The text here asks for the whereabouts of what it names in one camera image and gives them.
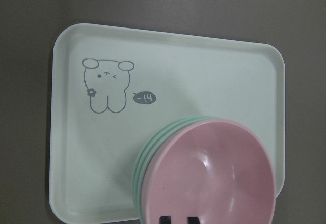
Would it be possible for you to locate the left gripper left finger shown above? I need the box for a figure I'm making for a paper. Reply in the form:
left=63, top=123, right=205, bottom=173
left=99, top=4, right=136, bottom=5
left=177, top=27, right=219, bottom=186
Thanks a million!
left=159, top=216, right=171, bottom=224

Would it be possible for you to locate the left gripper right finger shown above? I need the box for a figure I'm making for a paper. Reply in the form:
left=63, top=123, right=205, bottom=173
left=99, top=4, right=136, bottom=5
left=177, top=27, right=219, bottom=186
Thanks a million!
left=187, top=216, right=199, bottom=224

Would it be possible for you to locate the small pink bowl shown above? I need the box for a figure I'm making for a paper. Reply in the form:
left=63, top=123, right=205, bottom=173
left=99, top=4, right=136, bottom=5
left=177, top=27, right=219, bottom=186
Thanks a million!
left=139, top=119, right=276, bottom=223

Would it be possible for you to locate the green bowl stack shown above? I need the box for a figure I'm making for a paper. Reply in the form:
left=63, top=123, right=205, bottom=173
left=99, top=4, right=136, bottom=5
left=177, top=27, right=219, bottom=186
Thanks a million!
left=132, top=116, right=215, bottom=216

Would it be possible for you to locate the white rabbit tray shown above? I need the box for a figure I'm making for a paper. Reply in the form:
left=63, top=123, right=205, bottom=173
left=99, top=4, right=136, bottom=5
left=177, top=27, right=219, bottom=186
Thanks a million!
left=49, top=23, right=285, bottom=223

